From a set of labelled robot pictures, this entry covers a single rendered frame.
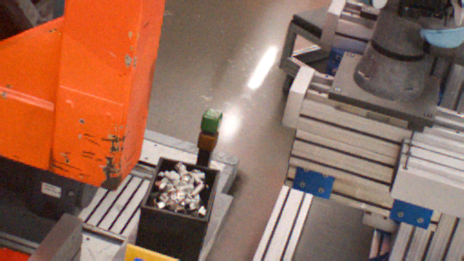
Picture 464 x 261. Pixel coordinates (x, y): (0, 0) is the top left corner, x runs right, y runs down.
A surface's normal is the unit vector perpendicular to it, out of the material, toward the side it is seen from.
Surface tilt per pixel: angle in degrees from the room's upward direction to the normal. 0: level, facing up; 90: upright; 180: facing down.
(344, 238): 0
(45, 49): 90
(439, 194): 90
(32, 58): 90
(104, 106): 90
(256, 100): 0
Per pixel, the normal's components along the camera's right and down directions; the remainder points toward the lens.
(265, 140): 0.18, -0.87
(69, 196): 0.11, 0.49
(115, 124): -0.27, 0.41
